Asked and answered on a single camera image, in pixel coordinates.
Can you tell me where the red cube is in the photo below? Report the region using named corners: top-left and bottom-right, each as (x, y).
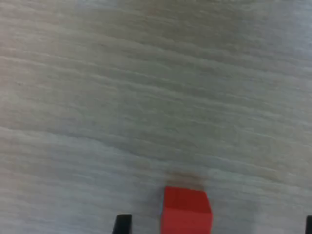
top-left (160, 186), bottom-right (213, 234)

